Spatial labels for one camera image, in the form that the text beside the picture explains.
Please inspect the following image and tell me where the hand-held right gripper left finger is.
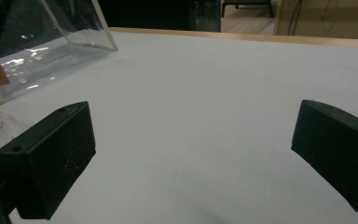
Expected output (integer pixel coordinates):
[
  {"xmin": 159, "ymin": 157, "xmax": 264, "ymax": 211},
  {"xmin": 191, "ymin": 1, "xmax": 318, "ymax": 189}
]
[{"xmin": 0, "ymin": 101, "xmax": 97, "ymax": 220}]

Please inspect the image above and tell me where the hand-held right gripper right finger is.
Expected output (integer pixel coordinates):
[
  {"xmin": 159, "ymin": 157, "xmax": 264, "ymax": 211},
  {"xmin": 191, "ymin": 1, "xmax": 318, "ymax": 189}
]
[{"xmin": 291, "ymin": 99, "xmax": 358, "ymax": 215}]

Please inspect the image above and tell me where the clear plastic box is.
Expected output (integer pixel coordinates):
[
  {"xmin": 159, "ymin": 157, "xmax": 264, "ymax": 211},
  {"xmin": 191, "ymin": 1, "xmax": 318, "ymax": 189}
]
[{"xmin": 0, "ymin": 0, "xmax": 119, "ymax": 105}]

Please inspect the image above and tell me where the dark bench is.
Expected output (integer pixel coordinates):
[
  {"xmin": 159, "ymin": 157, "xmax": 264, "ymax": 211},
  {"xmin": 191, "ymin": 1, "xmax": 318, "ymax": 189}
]
[{"xmin": 221, "ymin": 0, "xmax": 275, "ymax": 19}]

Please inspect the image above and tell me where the dark cabinet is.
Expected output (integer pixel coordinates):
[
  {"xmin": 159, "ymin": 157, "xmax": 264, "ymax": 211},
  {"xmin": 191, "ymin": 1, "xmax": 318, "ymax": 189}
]
[{"xmin": 97, "ymin": 0, "xmax": 222, "ymax": 33}]

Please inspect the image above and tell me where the beige panel with cables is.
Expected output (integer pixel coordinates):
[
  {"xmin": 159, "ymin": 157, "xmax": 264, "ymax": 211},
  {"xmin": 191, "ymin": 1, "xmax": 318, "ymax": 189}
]
[{"xmin": 274, "ymin": 0, "xmax": 358, "ymax": 40}]

